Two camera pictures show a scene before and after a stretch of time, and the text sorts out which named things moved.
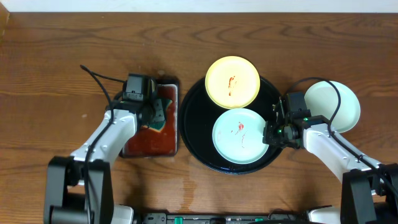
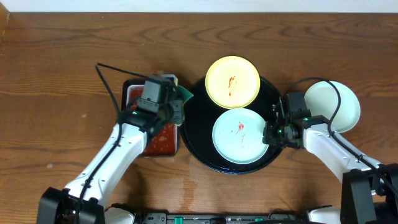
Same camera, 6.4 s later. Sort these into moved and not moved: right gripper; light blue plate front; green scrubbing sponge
Moved: green scrubbing sponge
Not moved: right gripper; light blue plate front
